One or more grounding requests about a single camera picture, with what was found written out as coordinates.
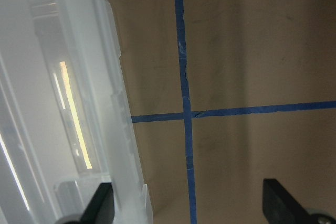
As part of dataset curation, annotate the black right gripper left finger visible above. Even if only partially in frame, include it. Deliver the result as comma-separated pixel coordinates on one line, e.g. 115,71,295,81
80,183,115,224

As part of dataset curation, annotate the clear plastic box lid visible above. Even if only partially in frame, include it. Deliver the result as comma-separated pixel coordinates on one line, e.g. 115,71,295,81
1,0,153,223

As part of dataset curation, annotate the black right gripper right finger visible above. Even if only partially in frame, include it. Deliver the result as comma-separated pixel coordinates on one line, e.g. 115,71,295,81
262,178,310,223

